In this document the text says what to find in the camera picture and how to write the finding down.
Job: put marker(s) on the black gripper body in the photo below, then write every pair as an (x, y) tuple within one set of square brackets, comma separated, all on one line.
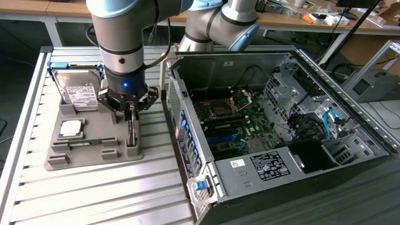
[(124, 79)]

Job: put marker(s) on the graphics card with fan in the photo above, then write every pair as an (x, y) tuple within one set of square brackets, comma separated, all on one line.
[(132, 131)]

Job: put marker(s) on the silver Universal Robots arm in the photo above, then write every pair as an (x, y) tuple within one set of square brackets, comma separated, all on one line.
[(118, 35)]

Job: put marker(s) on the silver hard disk drive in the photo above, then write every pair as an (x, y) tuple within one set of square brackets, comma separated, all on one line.
[(78, 91)]

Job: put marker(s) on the grey parts rack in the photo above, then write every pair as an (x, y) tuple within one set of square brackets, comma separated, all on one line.
[(93, 126)]

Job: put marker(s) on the blue slot retention clip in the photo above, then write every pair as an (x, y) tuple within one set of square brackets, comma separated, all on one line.
[(188, 134), (196, 153), (192, 144), (198, 163), (182, 114), (184, 124)]

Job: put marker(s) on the silver CPU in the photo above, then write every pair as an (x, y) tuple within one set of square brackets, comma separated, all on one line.
[(70, 128)]

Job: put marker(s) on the green RAM stick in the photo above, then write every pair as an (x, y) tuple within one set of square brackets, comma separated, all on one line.
[(86, 142)]

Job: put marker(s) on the CPU socket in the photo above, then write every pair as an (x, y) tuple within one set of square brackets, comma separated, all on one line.
[(218, 109)]

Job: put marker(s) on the black installed RAM stick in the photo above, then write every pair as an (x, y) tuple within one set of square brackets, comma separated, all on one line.
[(228, 126)]

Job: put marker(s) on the blue expansion slot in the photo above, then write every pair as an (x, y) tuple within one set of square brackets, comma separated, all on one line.
[(221, 138)]

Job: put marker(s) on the metal socket cover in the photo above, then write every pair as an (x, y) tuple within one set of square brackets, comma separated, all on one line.
[(241, 99)]

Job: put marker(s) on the green motherboard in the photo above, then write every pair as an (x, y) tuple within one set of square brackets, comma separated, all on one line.
[(258, 126)]

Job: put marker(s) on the grey chipset heatsink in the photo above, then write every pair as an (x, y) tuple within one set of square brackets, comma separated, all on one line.
[(256, 144)]

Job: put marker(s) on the blue case latch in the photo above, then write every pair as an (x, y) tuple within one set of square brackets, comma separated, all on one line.
[(200, 186)]

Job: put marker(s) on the metal disk bay cage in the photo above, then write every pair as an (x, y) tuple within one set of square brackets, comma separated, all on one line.
[(277, 82)]

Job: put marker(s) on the long wooden desk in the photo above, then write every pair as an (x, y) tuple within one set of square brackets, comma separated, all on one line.
[(30, 9)]

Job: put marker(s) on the grey power supply unit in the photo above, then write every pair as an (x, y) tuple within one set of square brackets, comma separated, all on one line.
[(237, 182)]

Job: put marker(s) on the grey metal component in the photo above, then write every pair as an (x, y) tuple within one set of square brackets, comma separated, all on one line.
[(272, 7)]

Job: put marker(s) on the orange small box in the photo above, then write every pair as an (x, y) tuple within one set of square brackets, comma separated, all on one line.
[(308, 18)]

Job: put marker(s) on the white cup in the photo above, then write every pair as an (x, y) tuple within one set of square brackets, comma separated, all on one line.
[(300, 2)]

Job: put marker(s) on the open black PC case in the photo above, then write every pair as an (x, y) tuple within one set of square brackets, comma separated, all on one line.
[(281, 211)]

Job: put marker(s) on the black and white box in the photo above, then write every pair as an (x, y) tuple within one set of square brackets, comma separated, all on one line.
[(318, 18)]

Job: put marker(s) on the white small box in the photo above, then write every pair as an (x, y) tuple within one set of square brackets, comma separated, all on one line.
[(337, 21)]

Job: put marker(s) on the black tripod pole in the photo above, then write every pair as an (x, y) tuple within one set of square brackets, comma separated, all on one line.
[(352, 30)]

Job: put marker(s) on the grey desktop tower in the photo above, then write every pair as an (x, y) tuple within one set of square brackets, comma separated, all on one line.
[(377, 89)]

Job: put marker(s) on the white side table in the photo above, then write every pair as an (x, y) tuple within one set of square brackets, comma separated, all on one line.
[(381, 136)]

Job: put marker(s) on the brown cardboard packaging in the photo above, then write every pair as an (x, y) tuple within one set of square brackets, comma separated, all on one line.
[(390, 14)]

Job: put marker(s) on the metal drive bracket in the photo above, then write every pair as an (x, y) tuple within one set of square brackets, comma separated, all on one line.
[(346, 147)]

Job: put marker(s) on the aluminium profile frame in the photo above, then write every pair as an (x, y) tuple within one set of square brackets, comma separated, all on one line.
[(385, 54)]

